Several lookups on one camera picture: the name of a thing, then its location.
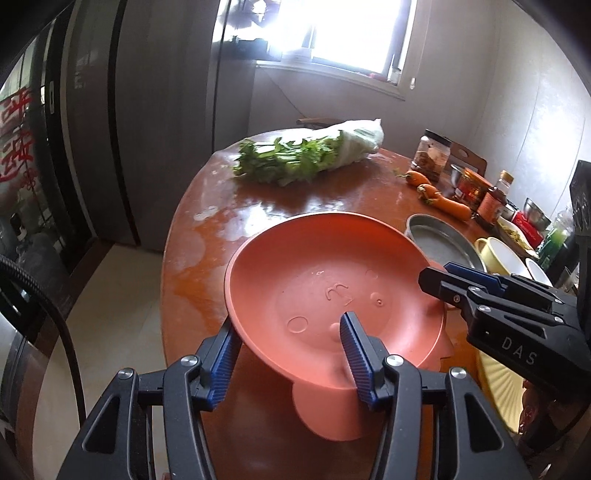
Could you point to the brown sauce bottle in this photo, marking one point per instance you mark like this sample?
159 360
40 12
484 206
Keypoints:
494 201

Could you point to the bagged celery bunch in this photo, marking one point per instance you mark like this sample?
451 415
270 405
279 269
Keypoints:
281 162

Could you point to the red chili sauce jar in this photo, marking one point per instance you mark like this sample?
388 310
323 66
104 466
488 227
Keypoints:
471 189

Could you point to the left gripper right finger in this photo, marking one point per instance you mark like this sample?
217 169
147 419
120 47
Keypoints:
469 440

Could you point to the green liquid bottle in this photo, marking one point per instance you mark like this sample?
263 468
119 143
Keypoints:
559 231

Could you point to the person right hand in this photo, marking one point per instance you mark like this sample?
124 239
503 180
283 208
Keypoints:
539 407

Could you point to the red patterned white bowl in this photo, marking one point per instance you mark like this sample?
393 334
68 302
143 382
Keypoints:
537 273

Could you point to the white dish with food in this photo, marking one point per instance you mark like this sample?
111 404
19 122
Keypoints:
515 239

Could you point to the middle carrot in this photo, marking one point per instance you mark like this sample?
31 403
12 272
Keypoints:
428 193

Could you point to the near long carrot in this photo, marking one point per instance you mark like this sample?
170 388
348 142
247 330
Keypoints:
453 208

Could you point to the yellow mug bowl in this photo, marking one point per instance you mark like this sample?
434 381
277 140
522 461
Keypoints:
500 258

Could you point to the round metal pan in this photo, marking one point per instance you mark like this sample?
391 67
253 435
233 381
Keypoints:
441 242

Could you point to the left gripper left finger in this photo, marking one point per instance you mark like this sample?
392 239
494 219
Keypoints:
115 441

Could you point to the glass door red characters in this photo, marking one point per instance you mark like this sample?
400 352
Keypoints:
28 232

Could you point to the grey refrigerator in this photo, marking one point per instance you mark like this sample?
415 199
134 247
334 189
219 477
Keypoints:
134 98

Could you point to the clear jar black lid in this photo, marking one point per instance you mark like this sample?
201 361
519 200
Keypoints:
432 155

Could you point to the orange plastic plate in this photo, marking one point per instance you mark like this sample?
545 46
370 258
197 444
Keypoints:
287 288

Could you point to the small steel bowl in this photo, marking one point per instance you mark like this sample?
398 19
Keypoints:
535 216

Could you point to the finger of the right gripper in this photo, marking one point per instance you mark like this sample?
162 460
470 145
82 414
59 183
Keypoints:
495 298
461 279

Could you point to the far carrot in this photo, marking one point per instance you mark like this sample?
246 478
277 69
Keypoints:
414 178

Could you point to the window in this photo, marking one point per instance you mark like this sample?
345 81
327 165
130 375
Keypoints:
367 43

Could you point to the red box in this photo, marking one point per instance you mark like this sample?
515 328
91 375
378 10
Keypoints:
533 236

